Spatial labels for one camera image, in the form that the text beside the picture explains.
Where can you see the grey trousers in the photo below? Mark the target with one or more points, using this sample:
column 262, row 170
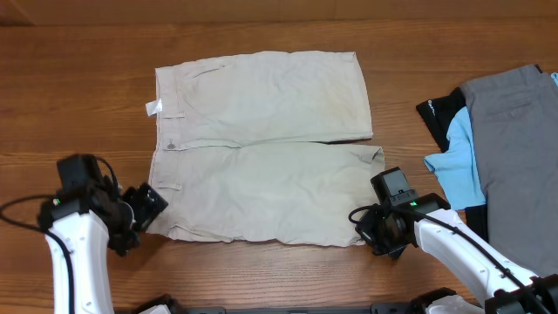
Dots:
column 514, row 122

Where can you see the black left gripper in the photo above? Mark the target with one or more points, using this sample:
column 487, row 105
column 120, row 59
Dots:
column 149, row 203

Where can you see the beige khaki shorts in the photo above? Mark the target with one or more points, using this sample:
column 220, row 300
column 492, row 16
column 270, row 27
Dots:
column 266, row 146

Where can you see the black garment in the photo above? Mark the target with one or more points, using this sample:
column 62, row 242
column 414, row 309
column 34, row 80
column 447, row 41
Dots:
column 440, row 118

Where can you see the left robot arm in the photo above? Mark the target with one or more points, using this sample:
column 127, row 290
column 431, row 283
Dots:
column 80, row 226

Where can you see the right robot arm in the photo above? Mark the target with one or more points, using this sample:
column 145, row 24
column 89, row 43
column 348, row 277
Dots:
column 428, row 223

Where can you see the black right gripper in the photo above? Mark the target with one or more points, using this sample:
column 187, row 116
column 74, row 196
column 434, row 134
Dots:
column 365, row 231

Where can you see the light blue garment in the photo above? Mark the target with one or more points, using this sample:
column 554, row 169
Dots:
column 460, row 165

